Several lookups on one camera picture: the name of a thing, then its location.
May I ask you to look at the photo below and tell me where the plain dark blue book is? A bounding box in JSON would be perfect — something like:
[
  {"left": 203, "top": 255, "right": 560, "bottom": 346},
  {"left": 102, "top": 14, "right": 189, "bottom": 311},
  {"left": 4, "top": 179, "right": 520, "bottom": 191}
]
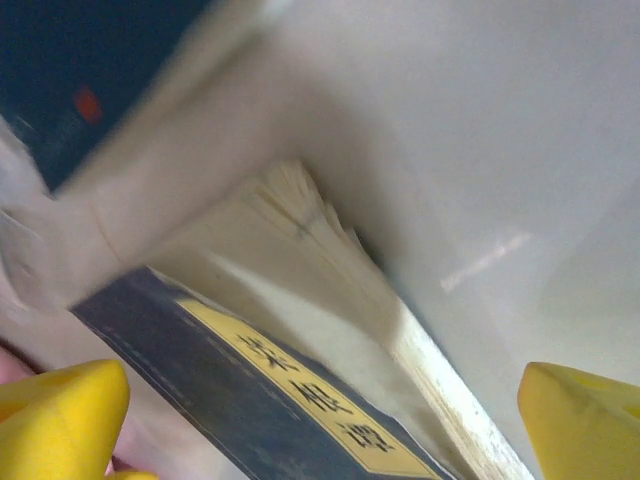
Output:
[{"left": 0, "top": 0, "right": 321, "bottom": 271}]

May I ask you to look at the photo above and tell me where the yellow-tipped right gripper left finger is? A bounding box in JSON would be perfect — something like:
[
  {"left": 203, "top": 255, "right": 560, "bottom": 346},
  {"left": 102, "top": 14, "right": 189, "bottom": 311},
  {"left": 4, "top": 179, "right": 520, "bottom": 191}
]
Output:
[{"left": 0, "top": 358, "right": 157, "bottom": 480}]

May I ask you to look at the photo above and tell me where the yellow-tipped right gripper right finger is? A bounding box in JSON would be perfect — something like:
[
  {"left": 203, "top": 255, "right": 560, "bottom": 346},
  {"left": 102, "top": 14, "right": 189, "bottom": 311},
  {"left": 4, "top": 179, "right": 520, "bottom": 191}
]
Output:
[{"left": 517, "top": 362, "right": 640, "bottom": 480}]

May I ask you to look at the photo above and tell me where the dark blue book yellow label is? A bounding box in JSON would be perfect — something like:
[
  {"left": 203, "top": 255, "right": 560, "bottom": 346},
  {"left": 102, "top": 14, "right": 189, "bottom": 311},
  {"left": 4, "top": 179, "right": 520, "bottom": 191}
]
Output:
[{"left": 69, "top": 158, "right": 536, "bottom": 480}]

